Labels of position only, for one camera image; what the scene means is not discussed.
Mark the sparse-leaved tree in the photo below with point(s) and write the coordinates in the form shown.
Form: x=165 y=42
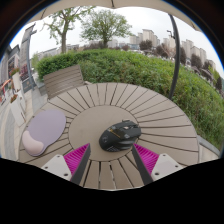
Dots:
x=63 y=36

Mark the round bushy tree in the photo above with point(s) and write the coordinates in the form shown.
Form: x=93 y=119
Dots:
x=105 y=25

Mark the tall grey sign pillar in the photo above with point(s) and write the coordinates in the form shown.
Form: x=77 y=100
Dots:
x=26 y=56

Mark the slatted beige patio chair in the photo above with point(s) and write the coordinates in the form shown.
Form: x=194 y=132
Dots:
x=63 y=80

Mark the beige parasol canopy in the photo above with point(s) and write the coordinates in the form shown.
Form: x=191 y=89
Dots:
x=133 y=3

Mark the lilac mouse pad with wrist rest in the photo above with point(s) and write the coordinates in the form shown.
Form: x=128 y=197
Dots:
x=46 y=128

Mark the black computer mouse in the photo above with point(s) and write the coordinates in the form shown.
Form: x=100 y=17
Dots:
x=118 y=136

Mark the dark curved parasol pole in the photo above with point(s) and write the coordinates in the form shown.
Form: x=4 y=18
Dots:
x=175 y=60

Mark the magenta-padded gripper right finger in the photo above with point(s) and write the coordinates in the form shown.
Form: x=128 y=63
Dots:
x=146 y=159

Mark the distant apartment buildings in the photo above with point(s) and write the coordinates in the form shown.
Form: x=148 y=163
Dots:
x=147 y=34

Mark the green hedge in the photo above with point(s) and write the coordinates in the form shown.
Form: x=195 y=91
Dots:
x=140 y=71

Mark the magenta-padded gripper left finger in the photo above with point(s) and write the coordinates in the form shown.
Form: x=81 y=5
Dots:
x=75 y=158

